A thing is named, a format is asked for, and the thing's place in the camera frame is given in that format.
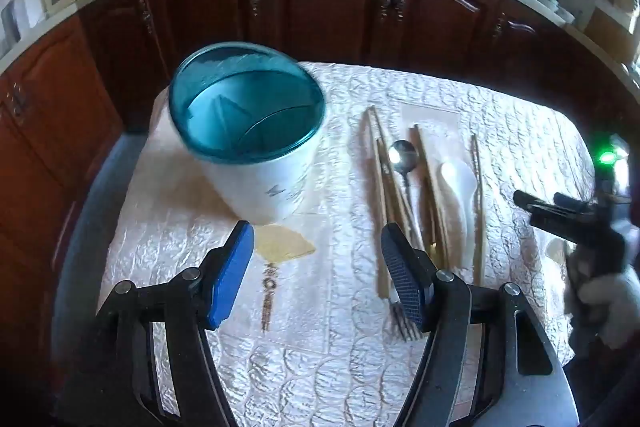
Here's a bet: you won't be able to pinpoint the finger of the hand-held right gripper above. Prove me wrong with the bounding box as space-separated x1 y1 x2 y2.
514 189 618 254

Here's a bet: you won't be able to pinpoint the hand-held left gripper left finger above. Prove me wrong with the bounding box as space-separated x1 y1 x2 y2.
94 221 256 427

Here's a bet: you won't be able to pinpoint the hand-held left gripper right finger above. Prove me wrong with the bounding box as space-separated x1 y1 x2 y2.
381 223 557 427

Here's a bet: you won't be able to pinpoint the metal fork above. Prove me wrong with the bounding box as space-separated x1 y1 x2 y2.
386 299 425 342

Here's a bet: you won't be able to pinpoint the wooden chopstick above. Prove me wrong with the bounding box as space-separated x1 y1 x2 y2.
367 106 426 253
470 134 485 287
417 129 451 260
372 138 392 299
410 125 442 260

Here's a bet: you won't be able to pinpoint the white ceramic spoon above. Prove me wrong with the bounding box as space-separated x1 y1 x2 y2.
439 159 479 269

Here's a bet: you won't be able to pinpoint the metal spoon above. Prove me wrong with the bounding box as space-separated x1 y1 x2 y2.
388 139 438 255

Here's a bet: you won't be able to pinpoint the white teal-rimmed utensil holder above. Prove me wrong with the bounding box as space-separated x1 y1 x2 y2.
168 43 328 226

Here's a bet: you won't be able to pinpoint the person's right hand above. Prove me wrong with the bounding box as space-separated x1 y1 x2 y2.
564 241 640 350

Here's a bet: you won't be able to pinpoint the white quilted tablecloth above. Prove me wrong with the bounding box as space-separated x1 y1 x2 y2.
97 61 598 427

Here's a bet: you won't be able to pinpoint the brown wooden base cabinets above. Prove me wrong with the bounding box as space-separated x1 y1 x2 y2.
0 0 640 308

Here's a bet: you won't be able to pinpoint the grey white countertop appliance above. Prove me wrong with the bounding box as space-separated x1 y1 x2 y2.
0 0 24 52

